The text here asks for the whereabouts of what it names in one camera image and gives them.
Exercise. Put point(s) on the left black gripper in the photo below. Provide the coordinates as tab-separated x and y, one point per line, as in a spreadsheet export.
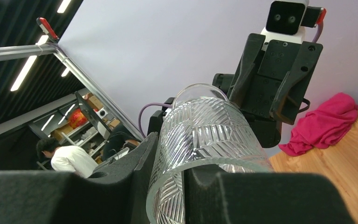
270	83

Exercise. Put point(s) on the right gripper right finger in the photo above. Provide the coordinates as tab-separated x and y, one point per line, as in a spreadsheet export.
214	196

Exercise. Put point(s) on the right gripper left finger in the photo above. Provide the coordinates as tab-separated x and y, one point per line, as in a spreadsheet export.
114	194

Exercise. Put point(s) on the clear wine glass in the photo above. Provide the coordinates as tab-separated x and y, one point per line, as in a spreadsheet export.
202	128

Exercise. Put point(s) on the person in white shirt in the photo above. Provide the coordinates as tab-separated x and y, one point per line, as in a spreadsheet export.
70	158

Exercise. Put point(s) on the pink cloth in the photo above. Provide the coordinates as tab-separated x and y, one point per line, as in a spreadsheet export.
324	126

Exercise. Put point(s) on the background storage shelf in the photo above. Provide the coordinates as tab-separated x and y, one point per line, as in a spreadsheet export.
83	122

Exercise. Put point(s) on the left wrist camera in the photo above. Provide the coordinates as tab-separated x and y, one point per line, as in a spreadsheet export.
287	20

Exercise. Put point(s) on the red handled clamp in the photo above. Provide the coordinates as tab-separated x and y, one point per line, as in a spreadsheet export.
47	29

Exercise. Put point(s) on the aluminium frame rail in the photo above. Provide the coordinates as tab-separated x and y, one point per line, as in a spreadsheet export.
35	79

